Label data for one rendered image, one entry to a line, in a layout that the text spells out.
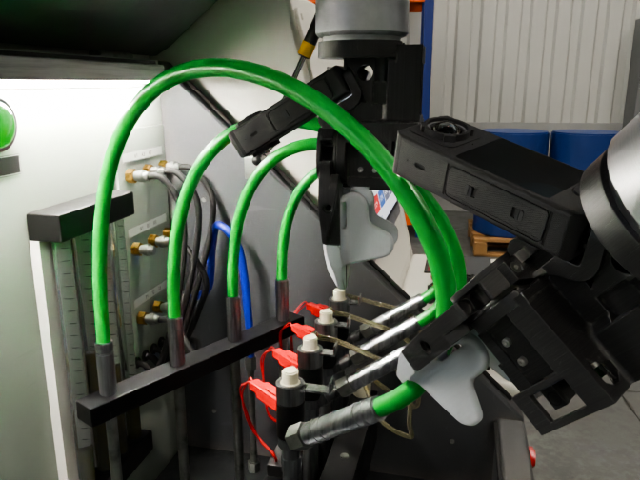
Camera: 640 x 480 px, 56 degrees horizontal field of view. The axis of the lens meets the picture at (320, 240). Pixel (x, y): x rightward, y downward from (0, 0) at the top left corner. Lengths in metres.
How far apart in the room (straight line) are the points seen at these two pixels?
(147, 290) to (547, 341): 0.68
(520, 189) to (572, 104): 6.93
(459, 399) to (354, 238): 0.19
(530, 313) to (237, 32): 0.71
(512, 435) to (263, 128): 0.58
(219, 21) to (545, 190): 0.71
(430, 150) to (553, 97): 6.83
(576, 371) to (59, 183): 0.58
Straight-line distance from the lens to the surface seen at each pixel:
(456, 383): 0.37
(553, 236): 0.29
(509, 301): 0.31
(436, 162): 0.32
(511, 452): 0.87
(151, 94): 0.53
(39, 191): 0.70
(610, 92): 7.30
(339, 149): 0.49
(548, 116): 7.15
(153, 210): 0.90
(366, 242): 0.51
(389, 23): 0.49
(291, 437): 0.50
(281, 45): 0.90
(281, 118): 0.51
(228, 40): 0.93
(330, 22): 0.49
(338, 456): 0.78
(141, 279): 0.88
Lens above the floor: 1.42
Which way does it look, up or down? 15 degrees down
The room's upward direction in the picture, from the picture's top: straight up
